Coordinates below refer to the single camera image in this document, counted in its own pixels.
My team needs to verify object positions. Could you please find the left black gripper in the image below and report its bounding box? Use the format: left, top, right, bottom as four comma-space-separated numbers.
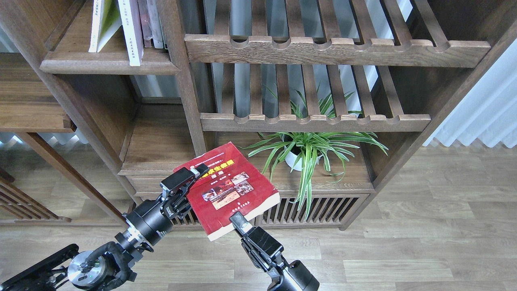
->
123, 163, 209, 246

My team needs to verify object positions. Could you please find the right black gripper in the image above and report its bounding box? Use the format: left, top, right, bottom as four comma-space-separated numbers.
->
229, 211, 319, 291

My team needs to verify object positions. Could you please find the red cover book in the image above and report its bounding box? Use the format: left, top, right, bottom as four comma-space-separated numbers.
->
174, 142, 280, 241

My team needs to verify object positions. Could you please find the white lavender book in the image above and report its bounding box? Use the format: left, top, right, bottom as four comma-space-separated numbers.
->
118, 0, 143, 66

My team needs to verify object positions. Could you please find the yellow green book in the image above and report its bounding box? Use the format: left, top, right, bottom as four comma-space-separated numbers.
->
88, 0, 122, 52

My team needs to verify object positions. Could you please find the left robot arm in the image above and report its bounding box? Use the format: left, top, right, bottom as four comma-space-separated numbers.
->
1, 164, 208, 291

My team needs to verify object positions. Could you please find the green spider plant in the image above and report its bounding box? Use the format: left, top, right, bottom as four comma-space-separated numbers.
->
239, 83, 389, 221

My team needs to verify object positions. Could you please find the white upright book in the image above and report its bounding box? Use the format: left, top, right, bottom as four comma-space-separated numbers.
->
154, 0, 168, 50

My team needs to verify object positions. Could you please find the dark wooden bookshelf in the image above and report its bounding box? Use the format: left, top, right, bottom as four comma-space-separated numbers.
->
1, 0, 516, 230

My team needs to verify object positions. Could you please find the brown upright book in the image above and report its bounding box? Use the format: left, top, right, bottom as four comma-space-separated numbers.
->
137, 0, 153, 48

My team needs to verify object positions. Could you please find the plastic wrapped book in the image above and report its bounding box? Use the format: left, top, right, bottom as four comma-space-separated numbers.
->
146, 0, 160, 47

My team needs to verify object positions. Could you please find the white curtain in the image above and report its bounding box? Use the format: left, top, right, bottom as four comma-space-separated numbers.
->
423, 41, 517, 148

